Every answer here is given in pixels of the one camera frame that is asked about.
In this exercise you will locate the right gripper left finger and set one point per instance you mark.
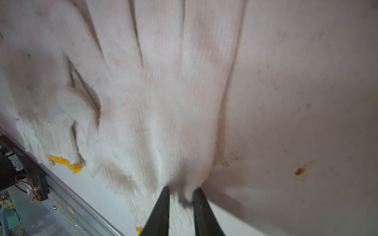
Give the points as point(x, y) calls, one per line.
point(158, 222)

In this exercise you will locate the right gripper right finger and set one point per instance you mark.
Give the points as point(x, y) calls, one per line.
point(205, 221)

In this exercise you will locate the white glove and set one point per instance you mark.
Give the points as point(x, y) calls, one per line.
point(53, 112)
point(159, 70)

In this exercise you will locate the aluminium front rail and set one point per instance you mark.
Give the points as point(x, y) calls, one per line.
point(64, 213)

